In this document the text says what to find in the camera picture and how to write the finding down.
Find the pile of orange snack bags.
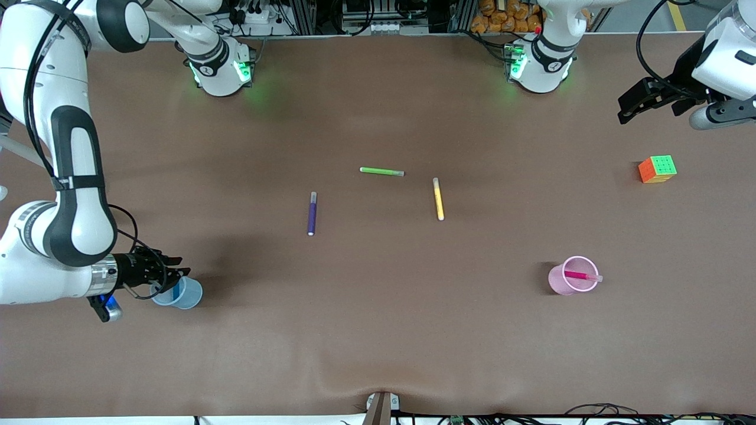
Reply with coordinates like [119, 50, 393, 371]
[471, 0, 543, 34]

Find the pink mesh cup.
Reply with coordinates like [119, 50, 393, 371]
[549, 256, 600, 296]

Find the colourful puzzle cube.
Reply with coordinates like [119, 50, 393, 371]
[638, 155, 678, 184]

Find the white stand with pole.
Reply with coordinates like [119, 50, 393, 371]
[0, 135, 47, 169]

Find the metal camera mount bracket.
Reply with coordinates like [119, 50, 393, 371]
[365, 391, 400, 425]

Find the grey power strip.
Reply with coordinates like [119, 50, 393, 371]
[341, 19, 431, 35]

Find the light blue mesh cup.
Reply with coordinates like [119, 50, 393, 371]
[152, 274, 203, 310]

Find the white power strip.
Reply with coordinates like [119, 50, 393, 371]
[233, 3, 281, 35]

